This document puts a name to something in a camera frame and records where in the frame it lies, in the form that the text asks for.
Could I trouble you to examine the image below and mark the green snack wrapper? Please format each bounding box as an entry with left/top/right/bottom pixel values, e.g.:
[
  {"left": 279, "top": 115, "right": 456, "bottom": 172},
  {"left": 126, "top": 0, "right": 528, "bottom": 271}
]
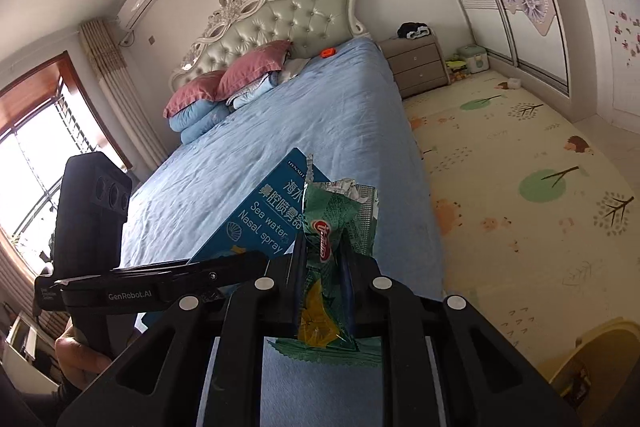
[{"left": 270, "top": 155, "right": 382, "bottom": 367}]

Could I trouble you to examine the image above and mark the blue nasal spray box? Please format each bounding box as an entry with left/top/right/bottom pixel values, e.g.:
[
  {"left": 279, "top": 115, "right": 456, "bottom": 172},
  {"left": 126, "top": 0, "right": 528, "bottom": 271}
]
[{"left": 134, "top": 146, "right": 332, "bottom": 333}]

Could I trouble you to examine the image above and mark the yellow trash bin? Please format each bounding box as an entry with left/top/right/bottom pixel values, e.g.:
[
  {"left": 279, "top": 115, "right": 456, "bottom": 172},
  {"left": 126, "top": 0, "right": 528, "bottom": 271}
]
[{"left": 538, "top": 317, "right": 639, "bottom": 416}]

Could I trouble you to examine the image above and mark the left hand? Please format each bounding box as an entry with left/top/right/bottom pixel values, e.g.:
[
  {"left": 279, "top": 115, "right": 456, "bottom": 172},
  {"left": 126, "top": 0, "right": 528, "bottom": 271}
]
[{"left": 54, "top": 320, "right": 112, "bottom": 390}]

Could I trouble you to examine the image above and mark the cartoon foam play mat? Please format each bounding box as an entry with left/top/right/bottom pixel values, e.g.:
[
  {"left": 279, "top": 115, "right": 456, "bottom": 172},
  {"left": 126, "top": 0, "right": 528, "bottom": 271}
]
[{"left": 404, "top": 71, "right": 639, "bottom": 374}]

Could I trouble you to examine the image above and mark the pink pillow left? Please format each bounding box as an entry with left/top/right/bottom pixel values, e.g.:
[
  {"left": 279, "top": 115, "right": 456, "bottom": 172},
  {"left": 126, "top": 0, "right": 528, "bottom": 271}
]
[{"left": 163, "top": 70, "right": 224, "bottom": 119}]

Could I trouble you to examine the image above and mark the beige striped curtain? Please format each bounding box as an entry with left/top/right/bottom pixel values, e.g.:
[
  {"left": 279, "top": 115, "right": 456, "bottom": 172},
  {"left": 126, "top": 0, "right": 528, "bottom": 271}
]
[{"left": 78, "top": 18, "right": 168, "bottom": 180}]

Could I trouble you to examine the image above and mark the pink pillow near headboard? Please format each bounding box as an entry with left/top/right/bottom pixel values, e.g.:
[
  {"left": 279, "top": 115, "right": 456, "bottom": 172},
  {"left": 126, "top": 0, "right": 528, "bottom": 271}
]
[{"left": 215, "top": 40, "right": 292, "bottom": 102}]

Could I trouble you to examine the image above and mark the blue bed sheet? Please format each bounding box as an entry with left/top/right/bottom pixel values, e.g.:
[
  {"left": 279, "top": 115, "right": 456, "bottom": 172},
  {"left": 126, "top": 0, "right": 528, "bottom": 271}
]
[{"left": 119, "top": 37, "right": 446, "bottom": 427}]

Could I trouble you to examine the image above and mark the small white tissue box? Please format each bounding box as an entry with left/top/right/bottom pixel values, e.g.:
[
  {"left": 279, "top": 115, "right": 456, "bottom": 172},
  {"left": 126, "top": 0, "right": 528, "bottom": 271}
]
[{"left": 508, "top": 78, "right": 522, "bottom": 90}]

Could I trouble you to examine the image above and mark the small orange object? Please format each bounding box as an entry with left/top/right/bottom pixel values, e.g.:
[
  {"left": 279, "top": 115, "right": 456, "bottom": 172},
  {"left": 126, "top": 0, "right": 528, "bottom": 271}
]
[{"left": 320, "top": 48, "right": 337, "bottom": 58}]

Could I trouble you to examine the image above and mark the grey bedside nightstand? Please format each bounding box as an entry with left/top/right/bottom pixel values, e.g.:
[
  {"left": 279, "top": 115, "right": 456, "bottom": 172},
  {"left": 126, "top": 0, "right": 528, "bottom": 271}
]
[{"left": 378, "top": 35, "right": 450, "bottom": 98}]

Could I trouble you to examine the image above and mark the mint storage box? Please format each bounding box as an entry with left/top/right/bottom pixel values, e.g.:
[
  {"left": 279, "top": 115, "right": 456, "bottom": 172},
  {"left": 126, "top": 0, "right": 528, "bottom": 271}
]
[{"left": 458, "top": 44, "right": 489, "bottom": 74}]

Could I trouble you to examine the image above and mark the tufted green headboard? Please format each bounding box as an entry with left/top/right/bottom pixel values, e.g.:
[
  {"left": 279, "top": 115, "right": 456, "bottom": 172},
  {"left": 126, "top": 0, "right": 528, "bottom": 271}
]
[{"left": 168, "top": 0, "right": 370, "bottom": 92}]

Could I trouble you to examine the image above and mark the black white cloth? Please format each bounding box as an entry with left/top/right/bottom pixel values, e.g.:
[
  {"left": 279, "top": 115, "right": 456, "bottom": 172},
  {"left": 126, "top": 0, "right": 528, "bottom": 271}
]
[{"left": 397, "top": 22, "right": 432, "bottom": 40}]

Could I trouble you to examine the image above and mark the white corner cabinet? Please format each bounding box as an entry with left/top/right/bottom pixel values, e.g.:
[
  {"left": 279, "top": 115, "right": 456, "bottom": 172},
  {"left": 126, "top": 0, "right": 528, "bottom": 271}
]
[{"left": 585, "top": 0, "right": 639, "bottom": 133}]

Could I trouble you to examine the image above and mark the black tracking camera left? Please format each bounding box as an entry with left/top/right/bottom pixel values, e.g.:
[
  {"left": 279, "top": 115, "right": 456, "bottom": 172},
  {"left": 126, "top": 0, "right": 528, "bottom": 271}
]
[{"left": 53, "top": 152, "right": 132, "bottom": 279}]

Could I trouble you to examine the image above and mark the window with wooden frame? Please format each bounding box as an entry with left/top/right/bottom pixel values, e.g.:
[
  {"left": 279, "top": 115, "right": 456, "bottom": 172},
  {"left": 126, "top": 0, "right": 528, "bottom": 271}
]
[{"left": 1, "top": 52, "right": 131, "bottom": 274}]

